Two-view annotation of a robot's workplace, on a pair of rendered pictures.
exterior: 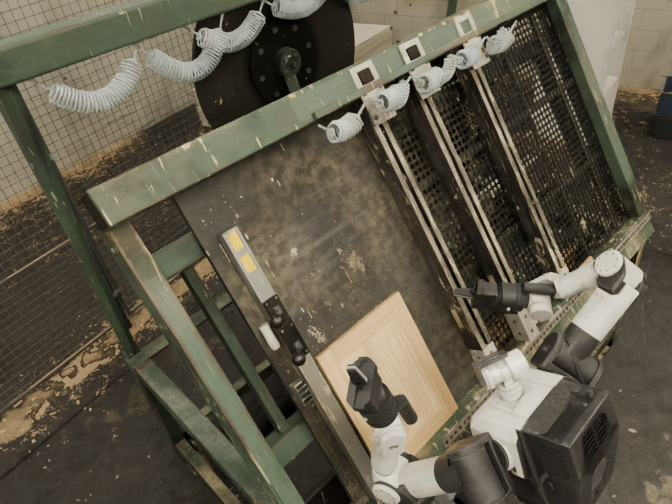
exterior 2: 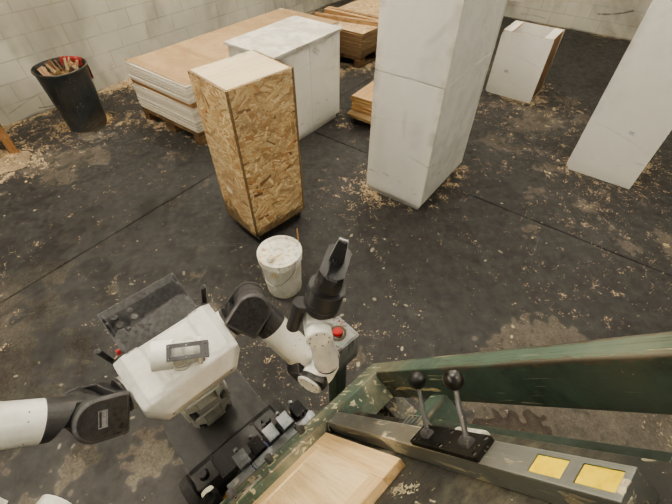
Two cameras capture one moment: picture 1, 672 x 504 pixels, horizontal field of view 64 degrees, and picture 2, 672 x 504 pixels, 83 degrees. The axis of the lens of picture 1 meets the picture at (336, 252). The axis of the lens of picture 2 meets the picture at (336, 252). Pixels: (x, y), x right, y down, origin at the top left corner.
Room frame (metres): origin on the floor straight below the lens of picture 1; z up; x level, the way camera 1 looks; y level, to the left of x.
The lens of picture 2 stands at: (1.28, -0.05, 2.19)
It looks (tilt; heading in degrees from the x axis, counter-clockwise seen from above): 47 degrees down; 176
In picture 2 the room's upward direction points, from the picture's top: straight up
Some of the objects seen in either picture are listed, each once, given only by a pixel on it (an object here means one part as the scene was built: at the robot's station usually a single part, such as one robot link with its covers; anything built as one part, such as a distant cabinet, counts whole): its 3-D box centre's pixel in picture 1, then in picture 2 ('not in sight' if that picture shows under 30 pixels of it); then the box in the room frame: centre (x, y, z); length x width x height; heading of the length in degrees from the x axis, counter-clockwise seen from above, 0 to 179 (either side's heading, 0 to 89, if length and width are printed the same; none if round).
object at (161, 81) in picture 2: not in sight; (246, 66); (-3.63, -0.80, 0.32); 2.45 x 1.06 x 0.65; 139
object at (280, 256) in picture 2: not in sight; (282, 263); (-0.44, -0.29, 0.24); 0.32 x 0.30 x 0.47; 139
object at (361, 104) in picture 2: not in sight; (379, 106); (-2.82, 0.74, 0.15); 0.61 x 0.52 x 0.31; 139
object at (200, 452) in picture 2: not in sight; (211, 411); (0.52, -0.64, 0.19); 0.64 x 0.52 x 0.33; 39
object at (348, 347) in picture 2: not in sight; (337, 345); (0.54, 0.01, 0.84); 0.12 x 0.12 x 0.18; 39
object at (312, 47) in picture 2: not in sight; (289, 83); (-2.75, -0.25, 0.48); 1.00 x 0.64 x 0.95; 139
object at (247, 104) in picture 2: not in sight; (256, 156); (-1.17, -0.46, 0.63); 0.50 x 0.42 x 1.25; 130
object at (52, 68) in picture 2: not in sight; (74, 95); (-2.95, -2.60, 0.34); 0.53 x 0.51 x 0.68; 49
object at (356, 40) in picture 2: not in sight; (378, 22); (-5.54, 1.13, 0.23); 2.45 x 1.03 x 0.45; 139
